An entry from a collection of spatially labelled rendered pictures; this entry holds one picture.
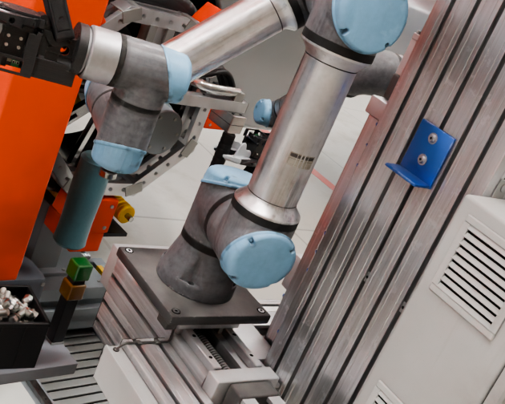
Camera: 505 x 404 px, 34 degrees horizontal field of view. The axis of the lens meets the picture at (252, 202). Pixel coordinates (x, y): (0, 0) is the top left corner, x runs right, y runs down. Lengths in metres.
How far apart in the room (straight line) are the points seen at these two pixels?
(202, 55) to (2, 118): 0.53
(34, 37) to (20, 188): 0.72
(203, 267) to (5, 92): 0.53
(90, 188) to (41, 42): 1.03
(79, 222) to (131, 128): 1.02
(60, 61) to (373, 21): 0.44
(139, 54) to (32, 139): 0.64
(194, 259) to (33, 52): 0.52
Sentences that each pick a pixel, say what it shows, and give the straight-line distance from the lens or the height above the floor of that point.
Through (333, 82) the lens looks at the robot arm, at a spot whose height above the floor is 1.29.
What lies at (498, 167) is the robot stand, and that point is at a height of 1.28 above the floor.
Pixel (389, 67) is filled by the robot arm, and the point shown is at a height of 1.24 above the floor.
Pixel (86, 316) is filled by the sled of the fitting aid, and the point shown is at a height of 0.14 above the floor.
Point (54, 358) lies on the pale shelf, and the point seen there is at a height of 0.45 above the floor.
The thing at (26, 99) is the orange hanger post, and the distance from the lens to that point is 1.70.
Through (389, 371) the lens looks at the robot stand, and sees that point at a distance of 1.30.
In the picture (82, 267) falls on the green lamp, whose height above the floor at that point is 0.66.
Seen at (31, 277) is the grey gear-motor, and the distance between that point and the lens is 2.20.
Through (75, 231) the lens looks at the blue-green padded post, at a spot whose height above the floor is 0.54.
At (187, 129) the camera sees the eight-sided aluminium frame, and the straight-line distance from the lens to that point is 2.41.
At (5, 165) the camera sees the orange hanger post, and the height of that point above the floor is 0.81.
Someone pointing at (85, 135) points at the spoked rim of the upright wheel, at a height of 0.71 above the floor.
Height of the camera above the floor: 1.51
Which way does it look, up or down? 20 degrees down
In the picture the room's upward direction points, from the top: 23 degrees clockwise
